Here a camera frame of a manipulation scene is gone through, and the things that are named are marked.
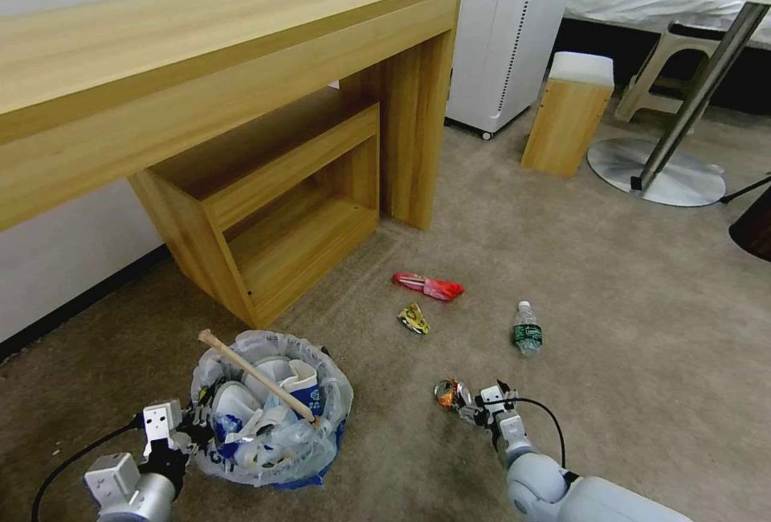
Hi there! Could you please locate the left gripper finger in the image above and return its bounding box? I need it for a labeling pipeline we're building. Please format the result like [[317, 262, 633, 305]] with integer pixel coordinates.
[[179, 401, 212, 430], [175, 430, 215, 458]]

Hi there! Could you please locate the crushed metal can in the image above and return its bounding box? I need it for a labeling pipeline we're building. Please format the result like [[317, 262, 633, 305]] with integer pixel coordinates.
[[432, 377, 475, 412]]

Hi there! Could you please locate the trash bin with plastic liner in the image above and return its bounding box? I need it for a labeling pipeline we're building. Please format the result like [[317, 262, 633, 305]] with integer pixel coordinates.
[[190, 328, 355, 491]]

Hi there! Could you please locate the long wooden stick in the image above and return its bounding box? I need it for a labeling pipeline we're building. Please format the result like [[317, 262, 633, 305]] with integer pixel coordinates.
[[198, 328, 321, 428]]

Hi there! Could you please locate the green label plastic bottle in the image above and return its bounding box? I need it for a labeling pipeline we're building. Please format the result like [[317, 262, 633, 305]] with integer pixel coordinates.
[[511, 300, 545, 358]]

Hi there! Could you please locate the yellow snack wrapper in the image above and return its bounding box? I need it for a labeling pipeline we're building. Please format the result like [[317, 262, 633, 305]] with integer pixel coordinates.
[[395, 302, 433, 336]]

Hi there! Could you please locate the white blue paper cup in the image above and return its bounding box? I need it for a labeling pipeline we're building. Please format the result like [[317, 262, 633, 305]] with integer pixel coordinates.
[[278, 359, 326, 416]]

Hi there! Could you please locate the red snack wrapper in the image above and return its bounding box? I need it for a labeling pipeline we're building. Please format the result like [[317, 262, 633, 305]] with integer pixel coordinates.
[[392, 271, 466, 302]]

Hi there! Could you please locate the low wooden shelf unit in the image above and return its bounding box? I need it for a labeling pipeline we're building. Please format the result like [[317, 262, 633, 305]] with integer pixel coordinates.
[[128, 87, 382, 331]]

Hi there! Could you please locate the round white metal-leg table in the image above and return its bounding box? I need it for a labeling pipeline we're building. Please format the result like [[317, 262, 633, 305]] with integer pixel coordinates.
[[585, 0, 771, 208]]

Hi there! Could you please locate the wooden stool white cushion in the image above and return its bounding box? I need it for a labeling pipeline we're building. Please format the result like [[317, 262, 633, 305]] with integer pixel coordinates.
[[520, 51, 618, 178]]

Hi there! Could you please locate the dark brown furniture piece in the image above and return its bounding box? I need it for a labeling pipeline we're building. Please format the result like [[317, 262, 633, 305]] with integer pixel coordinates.
[[727, 183, 771, 259]]

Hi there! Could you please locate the light wooden desk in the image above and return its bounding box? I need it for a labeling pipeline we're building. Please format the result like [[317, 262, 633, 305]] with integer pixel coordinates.
[[0, 0, 466, 233]]

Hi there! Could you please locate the white tall appliance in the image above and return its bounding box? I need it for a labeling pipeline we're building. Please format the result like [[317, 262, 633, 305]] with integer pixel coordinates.
[[444, 0, 586, 140]]

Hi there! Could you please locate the beige plastic stool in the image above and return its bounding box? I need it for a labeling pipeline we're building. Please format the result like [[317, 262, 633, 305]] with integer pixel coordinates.
[[614, 20, 750, 124]]

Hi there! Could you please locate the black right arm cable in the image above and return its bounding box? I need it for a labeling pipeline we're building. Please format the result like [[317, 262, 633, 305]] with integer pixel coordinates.
[[510, 397, 569, 470]]

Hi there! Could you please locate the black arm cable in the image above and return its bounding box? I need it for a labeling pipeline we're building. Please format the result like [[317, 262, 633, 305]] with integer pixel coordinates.
[[510, 397, 569, 470], [31, 420, 147, 522]]

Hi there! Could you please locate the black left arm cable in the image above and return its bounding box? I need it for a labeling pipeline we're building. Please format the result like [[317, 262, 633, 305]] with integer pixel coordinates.
[[31, 420, 147, 522]]

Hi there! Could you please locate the black floor cable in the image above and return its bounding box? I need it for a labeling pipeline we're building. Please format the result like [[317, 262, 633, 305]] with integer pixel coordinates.
[[718, 171, 771, 205]]

